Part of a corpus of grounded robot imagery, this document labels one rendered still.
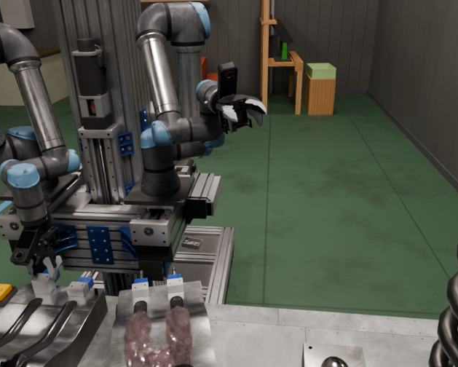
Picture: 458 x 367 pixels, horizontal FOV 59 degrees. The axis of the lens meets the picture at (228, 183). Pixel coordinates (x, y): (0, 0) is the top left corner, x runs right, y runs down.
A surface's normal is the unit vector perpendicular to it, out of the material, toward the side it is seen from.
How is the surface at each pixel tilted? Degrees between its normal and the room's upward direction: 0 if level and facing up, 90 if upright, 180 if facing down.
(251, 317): 0
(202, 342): 16
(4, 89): 90
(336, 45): 90
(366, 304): 0
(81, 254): 90
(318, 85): 90
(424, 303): 0
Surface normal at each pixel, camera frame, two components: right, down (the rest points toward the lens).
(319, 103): -0.05, 0.42
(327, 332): -0.02, -0.91
